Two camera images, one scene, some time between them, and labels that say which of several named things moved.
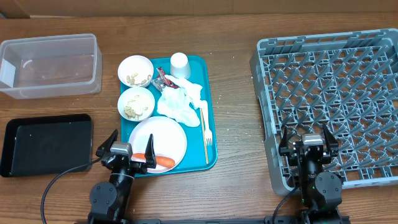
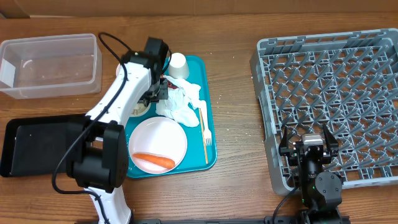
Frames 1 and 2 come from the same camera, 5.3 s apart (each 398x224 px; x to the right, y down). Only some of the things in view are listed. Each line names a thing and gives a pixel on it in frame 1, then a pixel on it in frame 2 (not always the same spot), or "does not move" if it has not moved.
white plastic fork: [208, 132] does not move
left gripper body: [135, 167] -> [159, 89]
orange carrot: [160, 161] does not move
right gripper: [333, 146] does not move
